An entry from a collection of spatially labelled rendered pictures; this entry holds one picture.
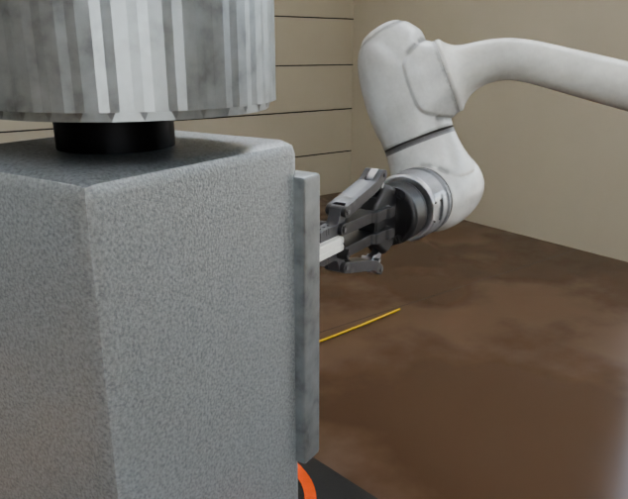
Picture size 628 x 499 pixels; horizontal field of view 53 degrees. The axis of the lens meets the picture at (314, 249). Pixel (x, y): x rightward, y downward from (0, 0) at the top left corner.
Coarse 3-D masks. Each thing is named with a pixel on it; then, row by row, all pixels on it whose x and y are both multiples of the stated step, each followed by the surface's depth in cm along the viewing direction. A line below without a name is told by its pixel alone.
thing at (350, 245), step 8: (352, 232) 72; (360, 232) 72; (368, 232) 72; (376, 232) 72; (384, 232) 73; (392, 232) 74; (344, 240) 69; (352, 240) 69; (360, 240) 69; (368, 240) 71; (376, 240) 72; (384, 240) 73; (344, 248) 67; (352, 248) 68; (360, 248) 70; (344, 256) 66
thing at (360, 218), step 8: (360, 208) 73; (384, 208) 73; (392, 208) 73; (352, 216) 69; (360, 216) 69; (368, 216) 70; (376, 216) 71; (384, 216) 72; (392, 216) 74; (320, 224) 67; (344, 224) 66; (352, 224) 67; (360, 224) 69; (368, 224) 70; (344, 232) 66
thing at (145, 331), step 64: (0, 192) 41; (64, 192) 37; (128, 192) 39; (192, 192) 44; (256, 192) 49; (0, 256) 43; (64, 256) 39; (128, 256) 40; (192, 256) 45; (256, 256) 51; (0, 320) 45; (64, 320) 40; (128, 320) 40; (192, 320) 46; (256, 320) 52; (0, 384) 47; (64, 384) 42; (128, 384) 41; (192, 384) 47; (256, 384) 54; (0, 448) 50; (64, 448) 44; (128, 448) 42; (192, 448) 48; (256, 448) 55
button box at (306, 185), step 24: (312, 192) 54; (312, 216) 55; (312, 240) 56; (312, 264) 56; (312, 288) 57; (312, 312) 58; (312, 336) 59; (312, 360) 59; (312, 384) 60; (312, 408) 61; (312, 432) 62; (312, 456) 63
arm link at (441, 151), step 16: (448, 128) 85; (416, 144) 84; (432, 144) 84; (448, 144) 85; (400, 160) 86; (416, 160) 84; (432, 160) 84; (448, 160) 84; (464, 160) 86; (448, 176) 83; (464, 176) 85; (480, 176) 90; (464, 192) 84; (480, 192) 90; (464, 208) 85; (448, 224) 85
